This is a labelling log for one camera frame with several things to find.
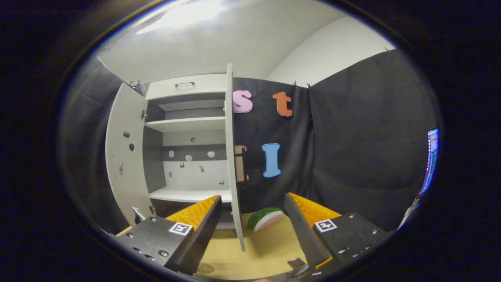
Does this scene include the black backdrop cloth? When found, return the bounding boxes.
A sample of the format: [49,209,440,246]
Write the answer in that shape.
[59,49,439,235]

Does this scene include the ceiling light panel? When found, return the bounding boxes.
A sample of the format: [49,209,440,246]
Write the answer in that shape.
[135,0,235,36]

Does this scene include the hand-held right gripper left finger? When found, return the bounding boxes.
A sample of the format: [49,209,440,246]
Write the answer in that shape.
[108,195,222,275]

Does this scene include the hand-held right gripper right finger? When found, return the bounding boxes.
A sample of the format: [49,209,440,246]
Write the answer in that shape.
[284,192,388,271]

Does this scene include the white cabinet shelf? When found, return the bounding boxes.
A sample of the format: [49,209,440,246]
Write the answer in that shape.
[145,116,226,133]
[149,186,232,203]

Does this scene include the computer monitor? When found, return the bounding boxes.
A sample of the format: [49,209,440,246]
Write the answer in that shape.
[419,127,440,195]

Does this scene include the toy watermelon slice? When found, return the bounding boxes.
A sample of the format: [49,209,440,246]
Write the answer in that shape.
[247,208,284,231]

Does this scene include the white cabinet door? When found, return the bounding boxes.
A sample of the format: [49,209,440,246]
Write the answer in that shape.
[105,83,153,227]
[224,63,246,252]

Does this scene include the white cabinet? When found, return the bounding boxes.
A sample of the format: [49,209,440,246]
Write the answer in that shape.
[105,63,251,252]

